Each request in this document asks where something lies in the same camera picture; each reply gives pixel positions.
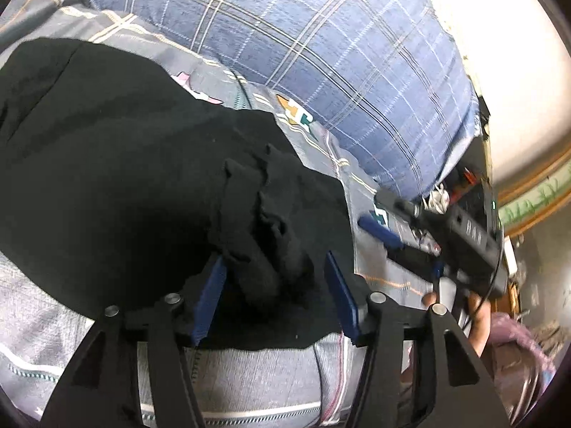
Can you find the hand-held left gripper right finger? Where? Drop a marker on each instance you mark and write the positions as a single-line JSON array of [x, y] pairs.
[[341, 294]]

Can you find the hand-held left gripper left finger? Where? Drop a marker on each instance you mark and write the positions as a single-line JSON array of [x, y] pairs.
[[209, 298]]

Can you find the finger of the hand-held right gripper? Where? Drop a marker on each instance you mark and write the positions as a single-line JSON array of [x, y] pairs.
[[381, 232], [397, 205]]

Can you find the black pants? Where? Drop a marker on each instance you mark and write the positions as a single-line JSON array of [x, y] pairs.
[[147, 178]]

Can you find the person's right hand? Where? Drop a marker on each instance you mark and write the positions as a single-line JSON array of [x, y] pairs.
[[481, 325]]

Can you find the white plastic bag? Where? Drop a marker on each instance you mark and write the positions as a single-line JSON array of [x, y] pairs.
[[436, 198]]

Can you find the red plastic bag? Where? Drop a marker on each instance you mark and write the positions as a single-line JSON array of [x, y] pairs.
[[464, 185]]

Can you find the green painted wooden trim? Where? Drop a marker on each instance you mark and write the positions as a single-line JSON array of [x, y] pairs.
[[535, 200]]

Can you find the grey printed bedsheet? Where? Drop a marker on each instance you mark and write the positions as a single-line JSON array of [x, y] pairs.
[[267, 383]]

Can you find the purple cloth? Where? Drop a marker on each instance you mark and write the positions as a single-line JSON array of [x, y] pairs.
[[517, 365]]

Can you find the blue plaid pillow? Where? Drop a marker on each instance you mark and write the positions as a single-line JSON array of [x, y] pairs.
[[321, 49]]

